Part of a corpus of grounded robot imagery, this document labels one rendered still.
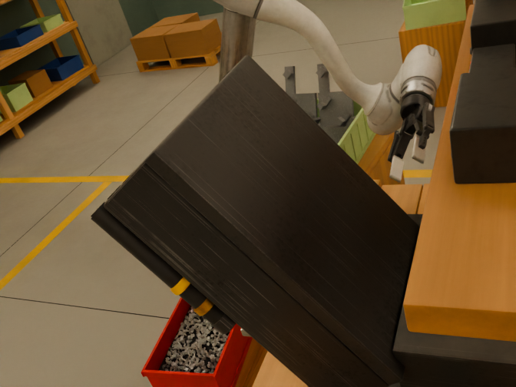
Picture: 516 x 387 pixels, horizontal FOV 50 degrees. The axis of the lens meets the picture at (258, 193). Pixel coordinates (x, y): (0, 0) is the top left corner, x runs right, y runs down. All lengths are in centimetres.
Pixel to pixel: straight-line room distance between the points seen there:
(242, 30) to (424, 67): 54
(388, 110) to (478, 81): 86
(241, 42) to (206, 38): 503
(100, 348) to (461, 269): 269
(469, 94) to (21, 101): 641
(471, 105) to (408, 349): 40
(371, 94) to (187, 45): 534
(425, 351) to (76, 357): 248
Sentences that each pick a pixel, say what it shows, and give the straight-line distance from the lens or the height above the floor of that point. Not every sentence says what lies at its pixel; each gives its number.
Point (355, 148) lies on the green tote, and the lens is 224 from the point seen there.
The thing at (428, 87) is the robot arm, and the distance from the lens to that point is 149.
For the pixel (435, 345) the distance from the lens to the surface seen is 91.
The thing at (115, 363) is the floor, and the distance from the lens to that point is 300.
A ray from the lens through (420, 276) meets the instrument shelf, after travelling 57.
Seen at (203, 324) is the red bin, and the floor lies 89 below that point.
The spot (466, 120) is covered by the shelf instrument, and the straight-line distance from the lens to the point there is 67.
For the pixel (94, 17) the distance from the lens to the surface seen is 871.
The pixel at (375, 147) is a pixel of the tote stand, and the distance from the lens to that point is 236.
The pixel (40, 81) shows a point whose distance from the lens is 716.
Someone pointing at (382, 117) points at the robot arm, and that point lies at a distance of 163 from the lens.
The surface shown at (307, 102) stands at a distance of 238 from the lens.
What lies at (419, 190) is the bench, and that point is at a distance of 188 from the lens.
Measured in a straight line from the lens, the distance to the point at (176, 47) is 694.
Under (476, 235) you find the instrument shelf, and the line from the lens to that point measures 62.
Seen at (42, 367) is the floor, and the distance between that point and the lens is 325.
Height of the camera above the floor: 193
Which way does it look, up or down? 30 degrees down
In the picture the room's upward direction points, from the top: 18 degrees counter-clockwise
